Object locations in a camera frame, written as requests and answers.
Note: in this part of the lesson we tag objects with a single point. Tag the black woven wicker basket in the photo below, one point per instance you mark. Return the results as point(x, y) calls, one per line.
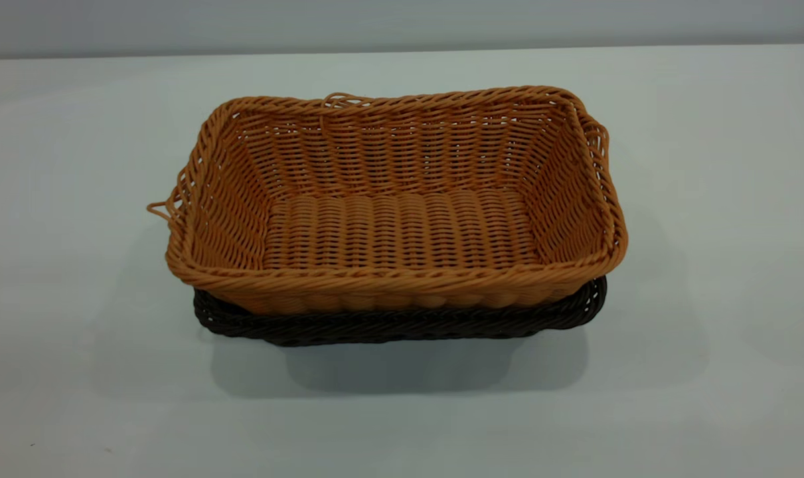
point(402, 325)

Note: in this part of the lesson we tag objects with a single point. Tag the orange woven wicker basket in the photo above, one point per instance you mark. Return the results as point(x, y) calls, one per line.
point(402, 226)

